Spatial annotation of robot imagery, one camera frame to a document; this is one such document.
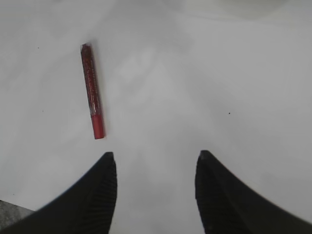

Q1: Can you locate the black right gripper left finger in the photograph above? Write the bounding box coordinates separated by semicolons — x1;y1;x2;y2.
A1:
1;152;117;234

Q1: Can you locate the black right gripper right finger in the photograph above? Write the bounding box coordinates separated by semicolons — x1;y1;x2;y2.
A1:
195;150;312;234

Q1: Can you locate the red glitter pen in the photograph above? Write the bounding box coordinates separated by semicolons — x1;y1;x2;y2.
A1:
80;43;106;139

